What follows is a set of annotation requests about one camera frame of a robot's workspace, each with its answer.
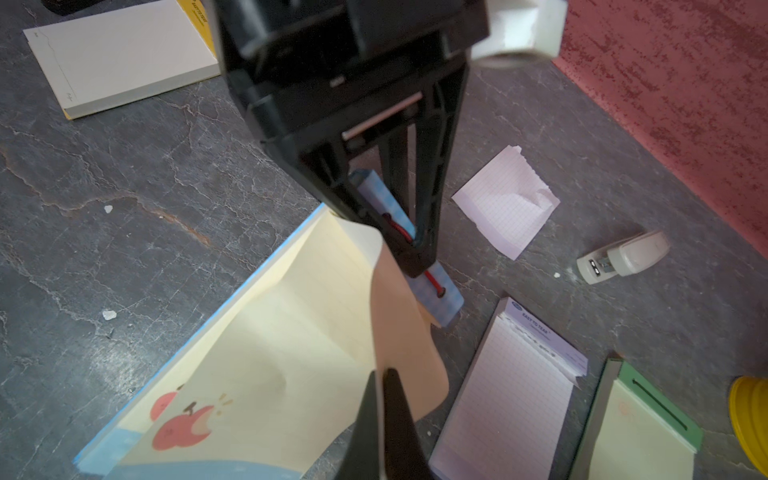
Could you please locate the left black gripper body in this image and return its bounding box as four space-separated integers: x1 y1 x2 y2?
209 1 489 174

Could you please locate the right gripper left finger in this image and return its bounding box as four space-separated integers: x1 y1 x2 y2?
335 371 384 480

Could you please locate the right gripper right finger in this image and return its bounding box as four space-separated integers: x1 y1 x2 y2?
382 369 433 480

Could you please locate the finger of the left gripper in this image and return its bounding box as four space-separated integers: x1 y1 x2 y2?
397 64 469 276
281 128 414 240

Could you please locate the purple grid memo pad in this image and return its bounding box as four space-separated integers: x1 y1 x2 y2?
429 297 588 479

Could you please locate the blue-edged beige memo pad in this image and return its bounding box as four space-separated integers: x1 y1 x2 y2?
74 205 464 479

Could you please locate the yellow-top beige memo pad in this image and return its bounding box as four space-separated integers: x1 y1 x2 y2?
24 0 220 120

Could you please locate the green memo pad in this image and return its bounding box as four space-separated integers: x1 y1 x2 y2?
569 357 703 480

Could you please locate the small black device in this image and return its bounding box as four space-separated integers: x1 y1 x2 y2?
41 0 102 16

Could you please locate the yellow pencil cup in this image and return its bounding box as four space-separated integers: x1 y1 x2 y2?
728 376 768 476

